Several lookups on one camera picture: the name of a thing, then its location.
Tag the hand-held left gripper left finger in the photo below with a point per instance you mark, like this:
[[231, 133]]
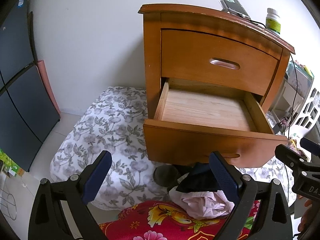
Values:
[[98, 177]]

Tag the smartphone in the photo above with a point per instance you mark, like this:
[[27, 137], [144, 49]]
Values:
[[232, 3]]

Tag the green printed packet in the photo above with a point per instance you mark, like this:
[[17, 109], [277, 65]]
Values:
[[10, 165]]

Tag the red floral blanket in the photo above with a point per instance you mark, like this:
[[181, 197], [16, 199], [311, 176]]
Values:
[[155, 220]]

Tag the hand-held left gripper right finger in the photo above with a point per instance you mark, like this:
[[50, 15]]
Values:
[[223, 180]]

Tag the white printed bag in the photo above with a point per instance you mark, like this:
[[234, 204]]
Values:
[[7, 202]]

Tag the yellow plastic item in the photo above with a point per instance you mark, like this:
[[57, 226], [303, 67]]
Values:
[[307, 70]]

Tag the pink garment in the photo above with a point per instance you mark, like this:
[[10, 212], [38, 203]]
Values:
[[205, 205]]

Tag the grey floral quilt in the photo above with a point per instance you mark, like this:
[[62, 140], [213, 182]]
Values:
[[100, 130]]

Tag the navy garment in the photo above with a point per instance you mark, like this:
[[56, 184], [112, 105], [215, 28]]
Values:
[[197, 180]]

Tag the white pill bottle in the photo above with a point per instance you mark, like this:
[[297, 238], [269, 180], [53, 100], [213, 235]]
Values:
[[273, 23]]

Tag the wooden drawer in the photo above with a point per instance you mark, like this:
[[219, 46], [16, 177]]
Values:
[[187, 55], [200, 105]]

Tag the grey sock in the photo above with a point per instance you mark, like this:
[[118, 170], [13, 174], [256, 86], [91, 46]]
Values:
[[165, 176]]

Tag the black charger adapter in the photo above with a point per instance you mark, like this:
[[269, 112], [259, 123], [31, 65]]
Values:
[[278, 128]]

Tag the dark wardrobe panels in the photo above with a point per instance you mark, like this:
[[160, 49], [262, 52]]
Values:
[[25, 105]]

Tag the white cutout rack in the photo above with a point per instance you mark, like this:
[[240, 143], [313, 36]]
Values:
[[282, 100]]

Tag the person's right hand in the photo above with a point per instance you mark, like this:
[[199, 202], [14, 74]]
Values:
[[305, 221]]

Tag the wooden nightstand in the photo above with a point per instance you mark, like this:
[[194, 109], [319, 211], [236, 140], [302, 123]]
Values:
[[152, 67]]

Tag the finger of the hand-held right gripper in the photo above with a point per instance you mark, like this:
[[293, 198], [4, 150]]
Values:
[[311, 146], [287, 153]]

